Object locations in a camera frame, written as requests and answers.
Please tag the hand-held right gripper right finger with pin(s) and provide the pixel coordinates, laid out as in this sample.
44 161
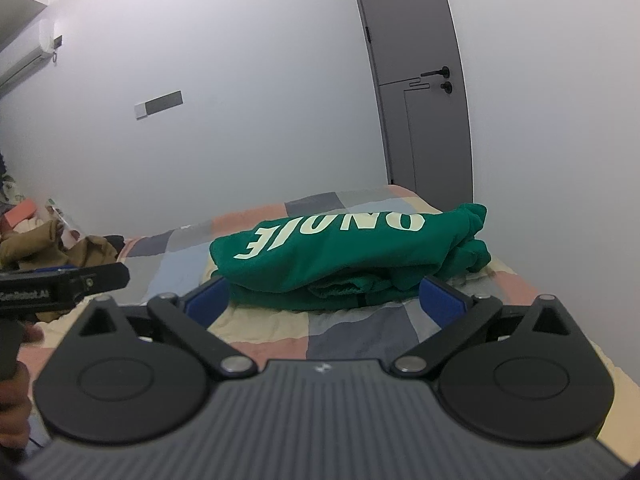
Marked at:
442 304

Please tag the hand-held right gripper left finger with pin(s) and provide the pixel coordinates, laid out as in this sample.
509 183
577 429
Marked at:
206 305

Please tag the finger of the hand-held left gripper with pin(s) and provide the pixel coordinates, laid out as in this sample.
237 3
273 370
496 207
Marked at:
50 270
95 277

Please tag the green printed hoodie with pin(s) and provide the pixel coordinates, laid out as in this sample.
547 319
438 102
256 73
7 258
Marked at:
325 255

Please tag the person's left hand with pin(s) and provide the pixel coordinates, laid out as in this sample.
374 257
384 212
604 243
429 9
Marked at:
15 410

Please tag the brown hoodie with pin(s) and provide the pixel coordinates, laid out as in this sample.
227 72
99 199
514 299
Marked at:
30 250

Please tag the black garment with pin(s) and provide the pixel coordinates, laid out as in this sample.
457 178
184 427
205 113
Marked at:
114 241

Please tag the clear plastic packet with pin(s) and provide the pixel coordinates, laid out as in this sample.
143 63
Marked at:
61 216

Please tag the pink box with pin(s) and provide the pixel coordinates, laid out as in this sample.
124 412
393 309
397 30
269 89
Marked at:
20 212

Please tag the patchwork bed quilt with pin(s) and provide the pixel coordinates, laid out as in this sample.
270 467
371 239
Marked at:
350 330

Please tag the white air conditioner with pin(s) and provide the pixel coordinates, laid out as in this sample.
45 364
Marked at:
25 55

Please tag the black door lock knob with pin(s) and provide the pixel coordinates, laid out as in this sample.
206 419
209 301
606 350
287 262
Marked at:
446 87

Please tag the grey door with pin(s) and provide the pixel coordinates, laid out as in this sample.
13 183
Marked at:
415 35

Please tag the white wall switch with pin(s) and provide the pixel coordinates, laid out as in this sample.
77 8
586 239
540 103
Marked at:
141 110

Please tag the grey wall socket panel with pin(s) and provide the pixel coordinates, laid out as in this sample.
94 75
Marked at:
165 101

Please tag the dark wall controller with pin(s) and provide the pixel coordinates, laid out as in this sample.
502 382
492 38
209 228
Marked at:
57 42

